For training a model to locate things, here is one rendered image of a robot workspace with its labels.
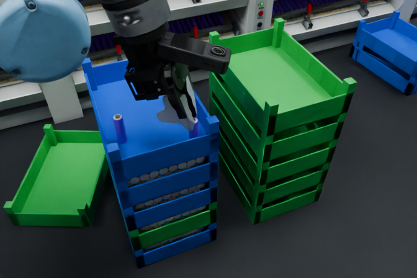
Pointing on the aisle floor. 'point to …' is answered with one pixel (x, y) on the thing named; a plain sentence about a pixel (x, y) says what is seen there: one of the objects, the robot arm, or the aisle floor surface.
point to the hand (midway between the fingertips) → (193, 120)
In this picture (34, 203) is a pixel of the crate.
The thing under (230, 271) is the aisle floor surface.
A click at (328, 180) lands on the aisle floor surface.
